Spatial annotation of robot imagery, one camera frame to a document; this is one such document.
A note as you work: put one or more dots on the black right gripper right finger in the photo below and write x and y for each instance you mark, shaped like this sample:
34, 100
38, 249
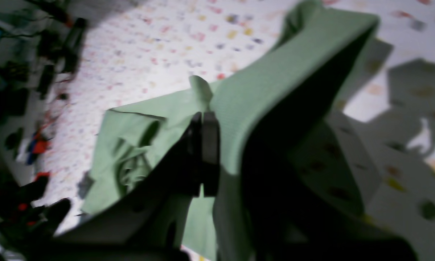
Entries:
210, 153

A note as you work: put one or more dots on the light green T-shirt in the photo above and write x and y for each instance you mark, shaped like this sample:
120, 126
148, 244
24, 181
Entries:
315, 53

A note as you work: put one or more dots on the black curved handle right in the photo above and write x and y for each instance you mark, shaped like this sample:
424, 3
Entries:
73, 44

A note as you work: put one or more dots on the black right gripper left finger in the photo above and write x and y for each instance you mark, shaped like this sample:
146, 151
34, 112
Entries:
148, 223

